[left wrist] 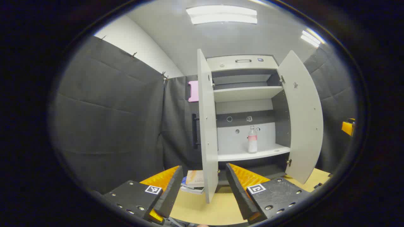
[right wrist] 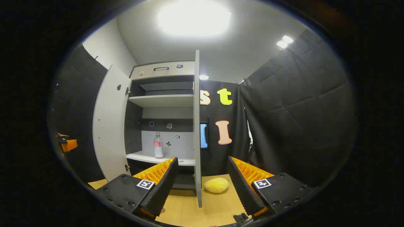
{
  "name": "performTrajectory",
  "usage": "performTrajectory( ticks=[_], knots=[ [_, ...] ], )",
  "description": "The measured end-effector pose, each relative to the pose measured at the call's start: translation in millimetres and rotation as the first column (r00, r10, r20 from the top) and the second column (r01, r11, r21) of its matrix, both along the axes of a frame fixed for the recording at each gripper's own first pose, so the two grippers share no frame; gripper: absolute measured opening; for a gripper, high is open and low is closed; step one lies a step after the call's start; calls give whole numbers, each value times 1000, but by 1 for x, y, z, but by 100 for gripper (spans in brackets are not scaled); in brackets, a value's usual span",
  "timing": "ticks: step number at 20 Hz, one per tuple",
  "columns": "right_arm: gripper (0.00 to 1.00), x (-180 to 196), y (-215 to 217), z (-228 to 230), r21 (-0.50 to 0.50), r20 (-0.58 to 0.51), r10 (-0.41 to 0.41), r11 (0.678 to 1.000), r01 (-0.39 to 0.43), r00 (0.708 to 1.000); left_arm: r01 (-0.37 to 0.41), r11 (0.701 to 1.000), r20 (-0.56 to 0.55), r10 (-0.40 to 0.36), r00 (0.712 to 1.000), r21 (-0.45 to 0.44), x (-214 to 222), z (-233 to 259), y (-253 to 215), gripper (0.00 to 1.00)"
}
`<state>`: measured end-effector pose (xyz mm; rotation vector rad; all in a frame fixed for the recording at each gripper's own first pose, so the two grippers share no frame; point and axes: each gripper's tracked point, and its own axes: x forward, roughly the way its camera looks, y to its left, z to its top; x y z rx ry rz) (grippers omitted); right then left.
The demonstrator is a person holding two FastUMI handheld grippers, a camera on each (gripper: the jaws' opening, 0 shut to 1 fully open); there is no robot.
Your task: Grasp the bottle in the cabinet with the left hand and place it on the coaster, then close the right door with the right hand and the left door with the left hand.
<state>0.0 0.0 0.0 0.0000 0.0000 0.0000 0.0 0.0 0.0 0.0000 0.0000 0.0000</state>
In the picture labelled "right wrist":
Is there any grey cabinet door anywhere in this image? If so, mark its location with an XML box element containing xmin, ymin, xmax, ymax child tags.
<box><xmin>193</xmin><ymin>50</ymin><xmax>211</xmax><ymax>208</ymax></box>
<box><xmin>92</xmin><ymin>65</ymin><xmax>132</xmax><ymax>183</ymax></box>

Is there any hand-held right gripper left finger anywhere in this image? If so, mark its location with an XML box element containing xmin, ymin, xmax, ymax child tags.
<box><xmin>95</xmin><ymin>157</ymin><xmax>180</xmax><ymax>220</ymax></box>

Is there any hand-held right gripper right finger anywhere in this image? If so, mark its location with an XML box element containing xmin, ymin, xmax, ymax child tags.
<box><xmin>227</xmin><ymin>156</ymin><xmax>313</xmax><ymax>219</ymax></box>

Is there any black backdrop cloth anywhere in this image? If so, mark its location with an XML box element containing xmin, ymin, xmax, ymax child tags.
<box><xmin>47</xmin><ymin>28</ymin><xmax>359</xmax><ymax>188</ymax></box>

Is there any yellow plush toy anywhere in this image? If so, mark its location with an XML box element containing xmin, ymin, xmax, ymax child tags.
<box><xmin>204</xmin><ymin>178</ymin><xmax>229</xmax><ymax>193</ymax></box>

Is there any grey cabinet top drawer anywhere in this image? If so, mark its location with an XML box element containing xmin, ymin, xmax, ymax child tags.
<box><xmin>130</xmin><ymin>61</ymin><xmax>195</xmax><ymax>80</ymax></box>

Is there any large ceiling light panel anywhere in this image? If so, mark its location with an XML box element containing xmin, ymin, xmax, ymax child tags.
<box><xmin>157</xmin><ymin>0</ymin><xmax>231</xmax><ymax>36</ymax></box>

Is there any small twin ceiling light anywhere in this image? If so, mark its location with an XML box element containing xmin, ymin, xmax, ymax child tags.
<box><xmin>277</xmin><ymin>35</ymin><xmax>294</xmax><ymax>49</ymax></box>

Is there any clear bottle pink label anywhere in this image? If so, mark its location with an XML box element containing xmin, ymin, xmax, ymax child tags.
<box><xmin>154</xmin><ymin>132</ymin><xmax>164</xmax><ymax>158</ymax></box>

